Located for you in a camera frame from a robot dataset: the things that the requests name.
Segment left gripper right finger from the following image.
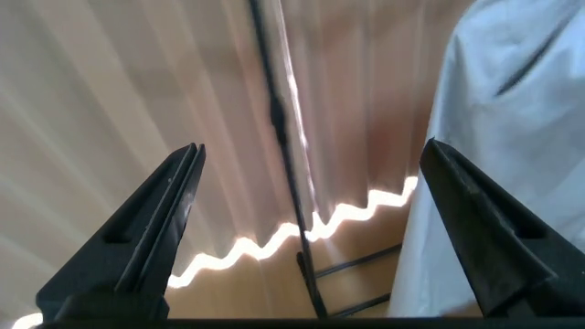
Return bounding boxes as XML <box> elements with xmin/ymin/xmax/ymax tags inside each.
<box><xmin>419</xmin><ymin>138</ymin><xmax>585</xmax><ymax>319</ymax></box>

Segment beige curtain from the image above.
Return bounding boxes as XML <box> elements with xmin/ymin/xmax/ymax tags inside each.
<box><xmin>0</xmin><ymin>0</ymin><xmax>476</xmax><ymax>316</ymax></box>

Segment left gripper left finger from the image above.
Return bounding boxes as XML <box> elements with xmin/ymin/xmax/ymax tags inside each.
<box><xmin>36</xmin><ymin>143</ymin><xmax>207</xmax><ymax>321</ymax></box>

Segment black clothes rack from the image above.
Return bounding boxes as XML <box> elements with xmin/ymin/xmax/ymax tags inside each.
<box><xmin>249</xmin><ymin>0</ymin><xmax>403</xmax><ymax>320</ymax></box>

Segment pale grey shorts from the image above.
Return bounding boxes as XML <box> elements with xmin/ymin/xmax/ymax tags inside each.
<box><xmin>388</xmin><ymin>0</ymin><xmax>585</xmax><ymax>319</ymax></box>

